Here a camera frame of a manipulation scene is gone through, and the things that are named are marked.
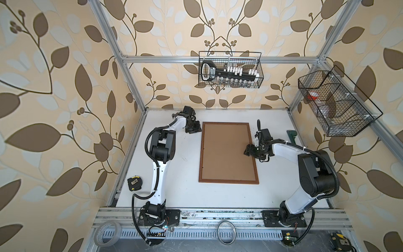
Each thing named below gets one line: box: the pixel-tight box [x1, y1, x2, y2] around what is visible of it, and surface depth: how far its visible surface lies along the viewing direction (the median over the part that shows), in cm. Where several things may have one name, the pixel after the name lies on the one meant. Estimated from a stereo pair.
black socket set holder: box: [200, 59, 260, 84], surface depth 86 cm
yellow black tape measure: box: [126, 175, 143, 192], surface depth 85 cm
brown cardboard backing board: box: [201, 123, 257, 181], surface depth 96 cm
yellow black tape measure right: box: [330, 232, 357, 252], surface depth 68 cm
